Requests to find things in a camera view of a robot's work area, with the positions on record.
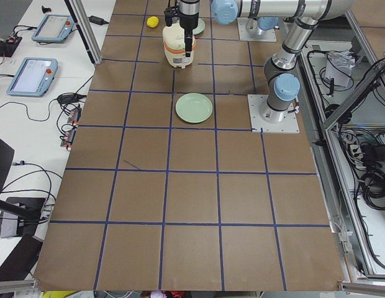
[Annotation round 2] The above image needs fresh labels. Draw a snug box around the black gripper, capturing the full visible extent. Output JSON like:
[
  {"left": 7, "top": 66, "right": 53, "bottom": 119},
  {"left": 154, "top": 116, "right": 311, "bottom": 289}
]
[{"left": 164, "top": 0, "right": 199, "bottom": 57}]

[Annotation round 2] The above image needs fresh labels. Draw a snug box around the white rice cooker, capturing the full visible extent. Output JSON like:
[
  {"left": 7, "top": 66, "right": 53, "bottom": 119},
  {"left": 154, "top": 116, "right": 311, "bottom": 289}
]
[{"left": 163, "top": 22, "right": 196, "bottom": 68}]

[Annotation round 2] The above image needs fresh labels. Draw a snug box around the right green plate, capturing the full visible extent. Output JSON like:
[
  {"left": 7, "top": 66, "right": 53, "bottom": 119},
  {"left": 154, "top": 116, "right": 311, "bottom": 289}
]
[{"left": 192, "top": 18, "right": 206, "bottom": 35}]

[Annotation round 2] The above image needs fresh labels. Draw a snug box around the green plate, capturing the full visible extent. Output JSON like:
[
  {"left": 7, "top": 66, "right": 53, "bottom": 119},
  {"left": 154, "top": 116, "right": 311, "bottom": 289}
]
[
  {"left": 175, "top": 93, "right": 213, "bottom": 124},
  {"left": 192, "top": 18, "right": 206, "bottom": 35}
]

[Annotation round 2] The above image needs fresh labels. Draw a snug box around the yellow toy pepper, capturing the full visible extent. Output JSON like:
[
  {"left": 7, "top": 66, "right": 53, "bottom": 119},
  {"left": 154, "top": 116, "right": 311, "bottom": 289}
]
[{"left": 147, "top": 16, "right": 159, "bottom": 29}]

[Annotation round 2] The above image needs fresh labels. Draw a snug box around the black power adapter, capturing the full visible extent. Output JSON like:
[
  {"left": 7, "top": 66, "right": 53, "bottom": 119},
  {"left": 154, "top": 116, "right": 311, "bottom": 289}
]
[{"left": 88, "top": 16, "right": 109, "bottom": 25}]

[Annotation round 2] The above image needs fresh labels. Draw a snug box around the left green plate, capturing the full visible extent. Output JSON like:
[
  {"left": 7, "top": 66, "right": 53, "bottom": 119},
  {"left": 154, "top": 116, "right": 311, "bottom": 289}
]
[{"left": 175, "top": 93, "right": 213, "bottom": 124}]

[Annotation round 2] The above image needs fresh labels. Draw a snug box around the far teach pendant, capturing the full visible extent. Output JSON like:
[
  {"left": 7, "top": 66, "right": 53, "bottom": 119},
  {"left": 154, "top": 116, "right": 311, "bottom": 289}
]
[{"left": 32, "top": 14, "right": 75, "bottom": 43}]

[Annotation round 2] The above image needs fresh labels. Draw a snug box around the teach pendant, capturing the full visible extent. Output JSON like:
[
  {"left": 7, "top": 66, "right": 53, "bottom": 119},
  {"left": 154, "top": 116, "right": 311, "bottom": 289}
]
[
  {"left": 6, "top": 57, "right": 58, "bottom": 97},
  {"left": 32, "top": 14, "right": 75, "bottom": 43}
]

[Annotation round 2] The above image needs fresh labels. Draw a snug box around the near teach pendant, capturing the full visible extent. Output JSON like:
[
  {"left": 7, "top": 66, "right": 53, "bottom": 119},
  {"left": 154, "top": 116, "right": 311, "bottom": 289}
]
[{"left": 6, "top": 57, "right": 58, "bottom": 97}]

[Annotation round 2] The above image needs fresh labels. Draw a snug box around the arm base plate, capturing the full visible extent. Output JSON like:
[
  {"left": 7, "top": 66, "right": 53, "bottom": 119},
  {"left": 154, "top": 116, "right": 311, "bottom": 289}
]
[
  {"left": 248, "top": 94, "right": 300, "bottom": 134},
  {"left": 237, "top": 17, "right": 278, "bottom": 42}
]

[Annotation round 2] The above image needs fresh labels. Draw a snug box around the aluminium frame post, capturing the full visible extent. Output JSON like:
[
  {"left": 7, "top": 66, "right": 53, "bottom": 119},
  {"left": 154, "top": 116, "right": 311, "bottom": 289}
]
[{"left": 70, "top": 0, "right": 102, "bottom": 65}]

